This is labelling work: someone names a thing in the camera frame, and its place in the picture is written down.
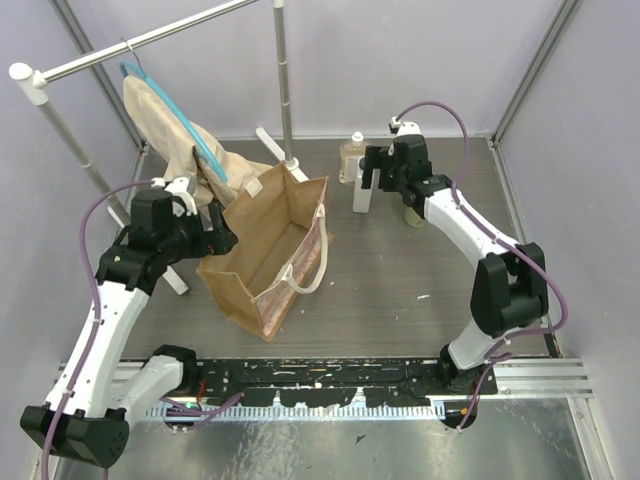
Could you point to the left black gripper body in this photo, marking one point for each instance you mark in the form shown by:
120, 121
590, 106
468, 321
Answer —
215, 232

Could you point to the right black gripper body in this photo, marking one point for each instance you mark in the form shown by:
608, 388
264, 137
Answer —
378, 157

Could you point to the white bottle black cap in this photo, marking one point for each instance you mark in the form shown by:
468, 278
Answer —
361, 196

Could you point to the clear amber soap bottle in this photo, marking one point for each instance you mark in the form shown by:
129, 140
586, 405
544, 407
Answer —
350, 153

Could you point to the green bottle wooden cap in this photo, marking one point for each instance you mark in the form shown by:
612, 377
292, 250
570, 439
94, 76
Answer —
413, 219

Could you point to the brown canvas tote bag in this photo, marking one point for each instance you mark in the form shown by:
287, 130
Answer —
282, 250

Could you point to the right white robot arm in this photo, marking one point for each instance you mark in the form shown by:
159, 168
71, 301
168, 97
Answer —
508, 292

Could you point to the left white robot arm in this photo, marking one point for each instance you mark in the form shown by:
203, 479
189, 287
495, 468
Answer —
82, 418

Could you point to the beige cloth on hanger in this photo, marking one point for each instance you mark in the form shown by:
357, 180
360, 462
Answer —
172, 141

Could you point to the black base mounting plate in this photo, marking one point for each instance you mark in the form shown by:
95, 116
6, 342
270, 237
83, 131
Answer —
316, 382

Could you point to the metal clothes rack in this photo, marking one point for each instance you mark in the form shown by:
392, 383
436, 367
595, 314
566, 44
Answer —
33, 84

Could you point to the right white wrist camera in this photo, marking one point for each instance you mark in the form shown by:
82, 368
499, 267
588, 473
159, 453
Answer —
403, 128

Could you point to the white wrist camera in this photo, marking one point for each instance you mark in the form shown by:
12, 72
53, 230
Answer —
182, 192
403, 128

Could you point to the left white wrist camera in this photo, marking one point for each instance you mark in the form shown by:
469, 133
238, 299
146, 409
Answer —
182, 192

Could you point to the aluminium frame rail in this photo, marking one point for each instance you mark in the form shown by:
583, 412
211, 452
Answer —
518, 378

